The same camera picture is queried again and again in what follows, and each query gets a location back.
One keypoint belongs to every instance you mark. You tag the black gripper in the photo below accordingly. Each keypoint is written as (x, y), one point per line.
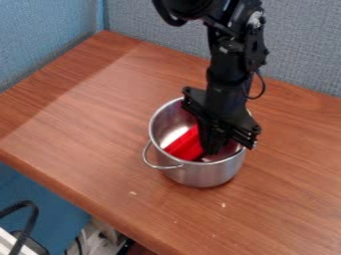
(223, 120)

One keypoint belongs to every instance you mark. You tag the red block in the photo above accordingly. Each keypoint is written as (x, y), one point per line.
(186, 146)

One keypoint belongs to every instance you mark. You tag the stainless steel pot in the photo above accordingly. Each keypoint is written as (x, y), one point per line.
(206, 171)

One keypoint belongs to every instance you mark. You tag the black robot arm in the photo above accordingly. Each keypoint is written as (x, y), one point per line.
(234, 25)

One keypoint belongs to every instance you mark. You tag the white power strip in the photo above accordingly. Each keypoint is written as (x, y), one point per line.
(97, 239)

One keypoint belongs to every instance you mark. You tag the grey white device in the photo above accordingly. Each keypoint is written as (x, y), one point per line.
(31, 247)

